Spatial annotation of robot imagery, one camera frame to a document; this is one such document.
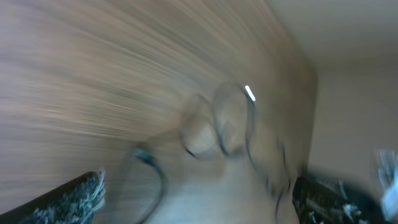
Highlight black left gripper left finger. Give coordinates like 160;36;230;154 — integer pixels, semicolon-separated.
1;170;106;224

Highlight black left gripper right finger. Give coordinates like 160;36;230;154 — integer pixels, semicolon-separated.
292;177;388;224

